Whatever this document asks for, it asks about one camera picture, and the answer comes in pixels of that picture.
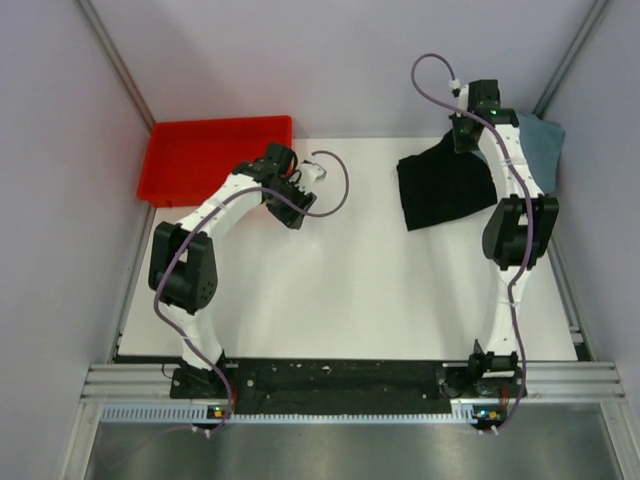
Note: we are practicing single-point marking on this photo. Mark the light blue folded t-shirt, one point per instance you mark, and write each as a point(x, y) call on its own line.
point(527, 154)

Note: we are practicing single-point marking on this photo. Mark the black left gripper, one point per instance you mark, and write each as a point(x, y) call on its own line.
point(290, 217)

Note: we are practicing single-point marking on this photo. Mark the aluminium frame rail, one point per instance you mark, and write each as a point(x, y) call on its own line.
point(101, 34)

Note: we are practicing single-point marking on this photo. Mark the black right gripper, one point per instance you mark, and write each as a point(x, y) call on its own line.
point(459, 145)

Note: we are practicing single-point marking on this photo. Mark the aluminium right corner post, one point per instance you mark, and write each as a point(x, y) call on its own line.
point(587, 29)

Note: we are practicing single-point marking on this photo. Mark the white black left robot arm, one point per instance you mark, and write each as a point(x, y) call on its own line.
point(183, 267)

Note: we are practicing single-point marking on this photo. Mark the black t-shirt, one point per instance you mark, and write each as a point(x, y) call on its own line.
point(441, 185)

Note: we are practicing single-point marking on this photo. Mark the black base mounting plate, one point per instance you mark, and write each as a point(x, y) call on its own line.
point(268, 385)

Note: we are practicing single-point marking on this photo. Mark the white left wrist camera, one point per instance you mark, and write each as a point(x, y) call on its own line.
point(311, 173)

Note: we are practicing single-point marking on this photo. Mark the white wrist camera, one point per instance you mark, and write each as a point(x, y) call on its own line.
point(311, 173)
point(460, 92)

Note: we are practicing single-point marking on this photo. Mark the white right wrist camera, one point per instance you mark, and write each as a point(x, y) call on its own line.
point(460, 92)

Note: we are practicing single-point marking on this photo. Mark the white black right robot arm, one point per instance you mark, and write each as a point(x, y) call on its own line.
point(516, 235)

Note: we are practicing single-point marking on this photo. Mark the red plastic bin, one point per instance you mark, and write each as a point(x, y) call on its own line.
point(187, 161)

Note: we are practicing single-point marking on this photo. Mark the grey slotted cable duct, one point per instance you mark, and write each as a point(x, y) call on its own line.
point(211, 415)

